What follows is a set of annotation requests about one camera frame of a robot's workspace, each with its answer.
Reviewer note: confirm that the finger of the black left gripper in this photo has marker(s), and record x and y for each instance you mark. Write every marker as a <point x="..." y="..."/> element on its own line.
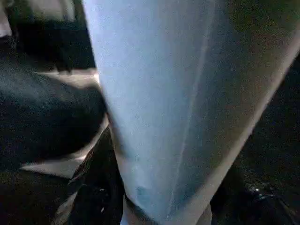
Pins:
<point x="47" y="117"/>

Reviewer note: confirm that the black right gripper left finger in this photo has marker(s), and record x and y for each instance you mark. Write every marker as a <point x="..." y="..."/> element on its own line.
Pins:
<point x="98" y="187"/>

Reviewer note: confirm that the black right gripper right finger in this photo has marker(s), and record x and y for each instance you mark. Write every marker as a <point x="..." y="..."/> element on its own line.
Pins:
<point x="257" y="201"/>

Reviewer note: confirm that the white plastic table leg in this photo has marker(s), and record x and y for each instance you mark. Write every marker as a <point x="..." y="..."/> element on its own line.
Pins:
<point x="164" y="93"/>

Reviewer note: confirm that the black work mat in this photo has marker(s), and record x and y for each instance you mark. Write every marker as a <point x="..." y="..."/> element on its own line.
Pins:
<point x="276" y="129"/>

